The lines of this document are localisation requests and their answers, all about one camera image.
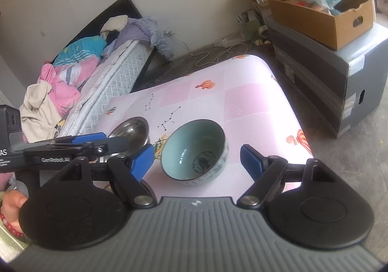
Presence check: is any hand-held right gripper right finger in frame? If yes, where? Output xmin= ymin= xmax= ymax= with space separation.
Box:
xmin=237 ymin=144 xmax=332 ymax=209

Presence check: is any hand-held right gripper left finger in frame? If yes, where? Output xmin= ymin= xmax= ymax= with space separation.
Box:
xmin=57 ymin=143 xmax=157 ymax=209

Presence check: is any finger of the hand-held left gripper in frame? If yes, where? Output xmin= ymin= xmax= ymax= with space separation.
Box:
xmin=32 ymin=132 xmax=109 ymax=150
xmin=24 ymin=142 xmax=110 ymax=166

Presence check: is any small steel bowl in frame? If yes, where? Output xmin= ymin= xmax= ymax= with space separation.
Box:
xmin=101 ymin=117 xmax=151 ymax=163

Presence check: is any teal ceramic bowl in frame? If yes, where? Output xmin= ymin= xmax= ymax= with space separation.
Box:
xmin=160 ymin=119 xmax=229 ymax=186

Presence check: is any person's left hand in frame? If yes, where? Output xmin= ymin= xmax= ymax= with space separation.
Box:
xmin=0 ymin=190 xmax=28 ymax=225

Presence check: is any cream garment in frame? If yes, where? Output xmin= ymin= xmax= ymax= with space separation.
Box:
xmin=20 ymin=81 xmax=61 ymax=143

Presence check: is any pink balloon-print tablecloth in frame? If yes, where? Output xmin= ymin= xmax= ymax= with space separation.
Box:
xmin=91 ymin=54 xmax=314 ymax=197

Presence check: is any quilted white mattress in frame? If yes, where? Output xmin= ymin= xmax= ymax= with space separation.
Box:
xmin=56 ymin=39 xmax=158 ymax=136

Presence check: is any large grey carton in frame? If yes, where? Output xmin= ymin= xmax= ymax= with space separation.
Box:
xmin=265 ymin=16 xmax=388 ymax=139

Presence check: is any cream pillow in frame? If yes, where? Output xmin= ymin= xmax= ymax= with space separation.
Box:
xmin=100 ymin=15 xmax=128 ymax=38

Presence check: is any lilac grey blanket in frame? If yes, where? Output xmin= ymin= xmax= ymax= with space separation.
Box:
xmin=101 ymin=17 xmax=175 ymax=62

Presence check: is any green paper bag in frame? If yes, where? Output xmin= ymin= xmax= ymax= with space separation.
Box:
xmin=237 ymin=10 xmax=263 ymax=40

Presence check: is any brown cardboard tray box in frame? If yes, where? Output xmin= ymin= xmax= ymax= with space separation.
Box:
xmin=268 ymin=0 xmax=374 ymax=51

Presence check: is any red bead bracelet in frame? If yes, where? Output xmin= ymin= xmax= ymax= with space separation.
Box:
xmin=0 ymin=213 xmax=24 ymax=238

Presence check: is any white cable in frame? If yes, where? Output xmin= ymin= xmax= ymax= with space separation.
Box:
xmin=164 ymin=28 xmax=249 ymax=67

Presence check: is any dark bed frame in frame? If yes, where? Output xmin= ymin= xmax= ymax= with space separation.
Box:
xmin=51 ymin=0 xmax=159 ymax=94

